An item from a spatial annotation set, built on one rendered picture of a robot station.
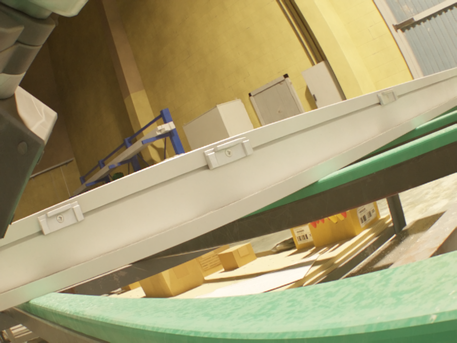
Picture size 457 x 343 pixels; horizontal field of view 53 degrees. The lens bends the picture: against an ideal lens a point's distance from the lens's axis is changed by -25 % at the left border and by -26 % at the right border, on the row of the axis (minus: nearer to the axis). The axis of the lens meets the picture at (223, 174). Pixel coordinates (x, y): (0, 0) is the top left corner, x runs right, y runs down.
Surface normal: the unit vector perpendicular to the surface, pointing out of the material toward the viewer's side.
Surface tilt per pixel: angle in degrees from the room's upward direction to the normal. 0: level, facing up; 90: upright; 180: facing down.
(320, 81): 90
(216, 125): 90
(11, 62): 148
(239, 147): 90
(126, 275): 90
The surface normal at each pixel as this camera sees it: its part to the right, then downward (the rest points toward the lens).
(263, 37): -0.76, 0.30
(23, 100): 0.58, -0.80
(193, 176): 0.51, -0.22
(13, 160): 0.19, 0.33
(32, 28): 0.76, 0.61
